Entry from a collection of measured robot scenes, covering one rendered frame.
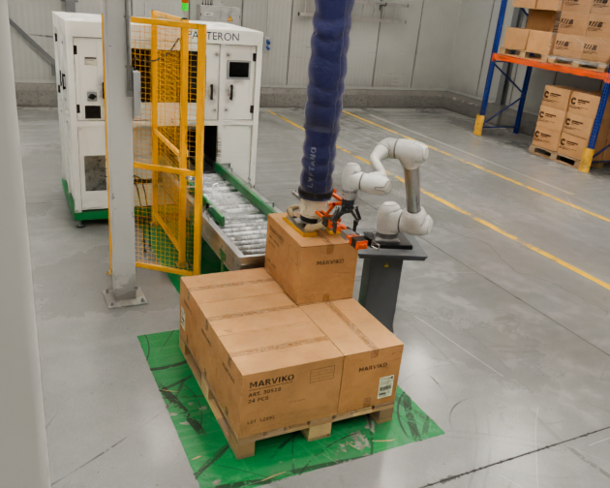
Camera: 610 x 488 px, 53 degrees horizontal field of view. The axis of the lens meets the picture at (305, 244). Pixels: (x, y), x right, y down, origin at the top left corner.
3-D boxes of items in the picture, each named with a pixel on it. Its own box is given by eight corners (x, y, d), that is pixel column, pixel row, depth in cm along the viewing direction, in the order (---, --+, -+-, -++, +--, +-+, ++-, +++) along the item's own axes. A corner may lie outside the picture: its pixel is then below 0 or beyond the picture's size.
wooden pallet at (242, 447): (178, 347, 432) (179, 328, 426) (306, 325, 475) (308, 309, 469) (236, 460, 333) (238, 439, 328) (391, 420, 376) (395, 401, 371)
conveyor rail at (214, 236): (161, 186, 633) (161, 167, 626) (166, 185, 635) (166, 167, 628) (237, 282, 443) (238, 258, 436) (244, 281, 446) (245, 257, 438)
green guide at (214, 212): (164, 171, 629) (164, 163, 625) (174, 171, 633) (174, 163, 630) (212, 227, 497) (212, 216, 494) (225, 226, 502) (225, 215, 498)
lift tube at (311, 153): (292, 192, 404) (306, 24, 364) (321, 190, 413) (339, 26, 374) (307, 202, 386) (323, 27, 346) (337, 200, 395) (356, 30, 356)
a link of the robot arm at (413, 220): (406, 222, 448) (435, 228, 438) (398, 236, 438) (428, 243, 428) (400, 133, 396) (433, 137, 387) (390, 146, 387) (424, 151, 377)
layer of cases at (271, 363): (179, 328, 426) (180, 276, 411) (308, 309, 469) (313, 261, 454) (238, 438, 328) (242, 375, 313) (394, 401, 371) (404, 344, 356)
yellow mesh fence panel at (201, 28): (105, 273, 527) (94, 13, 448) (110, 269, 536) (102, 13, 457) (200, 290, 512) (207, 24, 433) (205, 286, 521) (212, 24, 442)
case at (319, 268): (263, 265, 439) (267, 213, 424) (315, 260, 455) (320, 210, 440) (296, 305, 389) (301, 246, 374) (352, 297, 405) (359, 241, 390)
